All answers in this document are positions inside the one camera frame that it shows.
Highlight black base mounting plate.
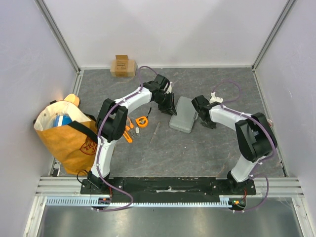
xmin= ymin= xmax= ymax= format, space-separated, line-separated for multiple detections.
xmin=80 ymin=177 xmax=257 ymax=197

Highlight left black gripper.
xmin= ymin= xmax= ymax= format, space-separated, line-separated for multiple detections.
xmin=153 ymin=93 xmax=175 ymax=117

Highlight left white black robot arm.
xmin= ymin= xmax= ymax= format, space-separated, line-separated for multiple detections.
xmin=87 ymin=74 xmax=177 ymax=194

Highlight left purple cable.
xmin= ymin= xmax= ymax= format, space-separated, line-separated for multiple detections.
xmin=91 ymin=66 xmax=158 ymax=213

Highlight orange utility knife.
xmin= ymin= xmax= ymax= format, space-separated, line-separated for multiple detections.
xmin=123 ymin=131 xmax=133 ymax=143

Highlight blue box in bag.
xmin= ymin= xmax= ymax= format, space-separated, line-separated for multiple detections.
xmin=53 ymin=115 xmax=72 ymax=127

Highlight thin metal screwdriver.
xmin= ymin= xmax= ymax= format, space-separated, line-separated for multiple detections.
xmin=149 ymin=122 xmax=161 ymax=144

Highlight orange tape measure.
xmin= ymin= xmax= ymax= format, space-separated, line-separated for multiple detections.
xmin=135 ymin=116 xmax=148 ymax=128

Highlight aluminium frame rail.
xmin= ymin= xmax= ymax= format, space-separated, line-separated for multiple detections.
xmin=36 ymin=177 xmax=304 ymax=198

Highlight grey plastic tool case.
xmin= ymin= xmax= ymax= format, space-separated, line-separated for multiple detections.
xmin=169 ymin=96 xmax=197 ymax=133

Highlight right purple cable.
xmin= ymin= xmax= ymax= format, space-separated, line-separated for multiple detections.
xmin=212 ymin=80 xmax=277 ymax=213

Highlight brown paper tote bag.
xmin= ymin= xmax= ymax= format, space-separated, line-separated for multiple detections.
xmin=33 ymin=100 xmax=97 ymax=176

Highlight small cardboard box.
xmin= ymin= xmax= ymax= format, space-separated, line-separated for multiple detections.
xmin=110 ymin=55 xmax=137 ymax=78

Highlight white slotted cable duct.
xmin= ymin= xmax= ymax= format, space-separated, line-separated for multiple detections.
xmin=46 ymin=197 xmax=232 ymax=207

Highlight purple cable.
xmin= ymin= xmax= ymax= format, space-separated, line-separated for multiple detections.
xmin=91 ymin=66 xmax=158 ymax=213
xmin=212 ymin=80 xmax=277 ymax=213

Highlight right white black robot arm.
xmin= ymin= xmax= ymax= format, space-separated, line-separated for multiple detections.
xmin=192 ymin=95 xmax=277 ymax=195

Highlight tan wooden object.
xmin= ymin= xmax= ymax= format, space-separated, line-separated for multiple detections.
xmin=64 ymin=93 xmax=80 ymax=107

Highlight orange pliers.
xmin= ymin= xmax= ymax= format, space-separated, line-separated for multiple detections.
xmin=125 ymin=117 xmax=140 ymax=138

